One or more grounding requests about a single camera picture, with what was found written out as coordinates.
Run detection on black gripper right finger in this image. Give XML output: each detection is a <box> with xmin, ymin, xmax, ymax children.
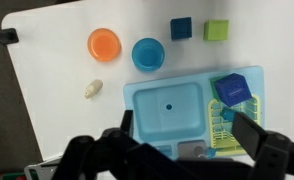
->
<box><xmin>231</xmin><ymin>112</ymin><xmax>294</xmax><ymax>180</ymax></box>

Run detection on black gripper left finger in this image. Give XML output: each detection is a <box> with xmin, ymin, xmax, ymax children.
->
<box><xmin>53</xmin><ymin>109</ymin><xmax>188</xmax><ymax>180</ymax></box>

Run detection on yellow-green dish drying rack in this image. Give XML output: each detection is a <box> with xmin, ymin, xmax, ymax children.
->
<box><xmin>207</xmin><ymin>94</ymin><xmax>262</xmax><ymax>158</ymax></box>

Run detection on grey metal mounting plate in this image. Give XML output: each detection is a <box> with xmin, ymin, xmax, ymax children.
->
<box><xmin>23</xmin><ymin>157</ymin><xmax>65</xmax><ymax>180</ymax></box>

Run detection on blue plastic plate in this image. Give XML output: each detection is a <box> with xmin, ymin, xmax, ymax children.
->
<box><xmin>131</xmin><ymin>37</ymin><xmax>166</xmax><ymax>73</ymax></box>

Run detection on orange plastic plate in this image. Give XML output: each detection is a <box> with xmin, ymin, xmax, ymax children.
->
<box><xmin>86</xmin><ymin>27</ymin><xmax>122</xmax><ymax>63</ymax></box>

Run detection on blue toy utensil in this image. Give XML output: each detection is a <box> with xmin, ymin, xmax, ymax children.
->
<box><xmin>204</xmin><ymin>147</ymin><xmax>219</xmax><ymax>158</ymax></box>

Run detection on light blue toy sink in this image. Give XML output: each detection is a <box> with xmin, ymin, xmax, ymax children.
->
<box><xmin>122</xmin><ymin>65</ymin><xmax>266</xmax><ymax>161</ymax></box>

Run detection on grey toy faucet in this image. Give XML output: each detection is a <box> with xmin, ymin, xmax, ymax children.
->
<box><xmin>177</xmin><ymin>140</ymin><xmax>208</xmax><ymax>160</ymax></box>

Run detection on cream toy bottle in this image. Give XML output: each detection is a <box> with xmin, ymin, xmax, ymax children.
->
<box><xmin>84</xmin><ymin>78</ymin><xmax>104</xmax><ymax>100</ymax></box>

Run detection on royal blue cube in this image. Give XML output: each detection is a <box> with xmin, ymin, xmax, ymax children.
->
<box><xmin>214</xmin><ymin>72</ymin><xmax>253</xmax><ymax>108</ymax></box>

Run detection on lime green cube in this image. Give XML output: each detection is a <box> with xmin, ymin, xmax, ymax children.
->
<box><xmin>203</xmin><ymin>19</ymin><xmax>230</xmax><ymax>42</ymax></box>

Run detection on navy blue cube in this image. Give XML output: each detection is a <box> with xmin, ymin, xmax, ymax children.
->
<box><xmin>169</xmin><ymin>16</ymin><xmax>193</xmax><ymax>42</ymax></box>

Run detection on black clamp bar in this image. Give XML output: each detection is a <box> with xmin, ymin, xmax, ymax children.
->
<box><xmin>0</xmin><ymin>28</ymin><xmax>20</xmax><ymax>45</ymax></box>

